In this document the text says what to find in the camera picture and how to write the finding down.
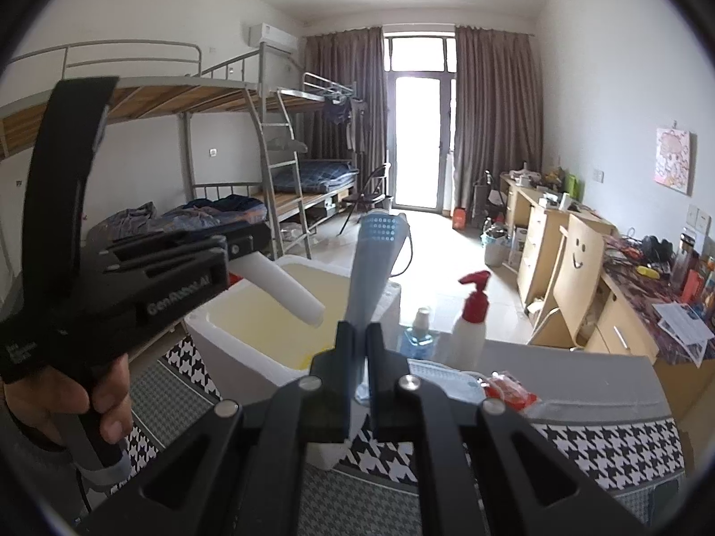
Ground white paper towel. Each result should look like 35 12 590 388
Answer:
237 254 326 327

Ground metal bunk bed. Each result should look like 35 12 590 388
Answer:
0 42 305 269
276 71 370 241

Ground blue folded bedding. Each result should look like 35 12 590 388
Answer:
273 159 358 193

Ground blue patterned bedding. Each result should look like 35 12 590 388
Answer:
86 195 269 247

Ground printed papers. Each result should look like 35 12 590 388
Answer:
653 301 715 364

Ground glass balcony door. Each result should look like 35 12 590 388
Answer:
384 33 456 213

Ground black folding chair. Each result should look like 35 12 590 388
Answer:
338 162 392 235

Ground person's left hand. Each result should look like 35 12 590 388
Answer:
3 353 135 448

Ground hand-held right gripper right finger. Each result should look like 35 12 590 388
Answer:
366 324 654 536

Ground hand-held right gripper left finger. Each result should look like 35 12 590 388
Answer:
78 321 358 536

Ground black headphones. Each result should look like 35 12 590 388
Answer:
639 234 674 263

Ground wooden chair with smiley face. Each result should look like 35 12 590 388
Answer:
528 212 607 350

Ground white pump bottle red cap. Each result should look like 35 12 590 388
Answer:
447 271 492 372

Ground pink wall picture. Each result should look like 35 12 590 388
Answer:
653 127 692 195

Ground brown curtain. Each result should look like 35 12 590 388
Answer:
454 25 545 216
304 27 386 180

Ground dark hanging clothes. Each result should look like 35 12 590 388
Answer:
321 89 370 151

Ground grey waste bin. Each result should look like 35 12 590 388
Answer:
481 222 513 267

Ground clear bottle blue liquid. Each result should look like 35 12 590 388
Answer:
403 307 442 358

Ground white double wall socket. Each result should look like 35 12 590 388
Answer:
686 204 715 232

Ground white air conditioner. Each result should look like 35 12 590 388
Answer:
247 23 299 52

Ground row of toiletry bottles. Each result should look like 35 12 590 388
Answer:
670 226 715 314

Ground red snack packet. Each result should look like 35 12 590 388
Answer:
483 371 540 408

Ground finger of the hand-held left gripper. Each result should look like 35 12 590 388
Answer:
184 222 269 262

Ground wooden desk with patterned top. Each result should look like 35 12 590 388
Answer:
586 234 715 436

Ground houndstooth tablecloth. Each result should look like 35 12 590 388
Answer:
120 335 688 536

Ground white foam box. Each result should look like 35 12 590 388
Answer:
184 255 403 470

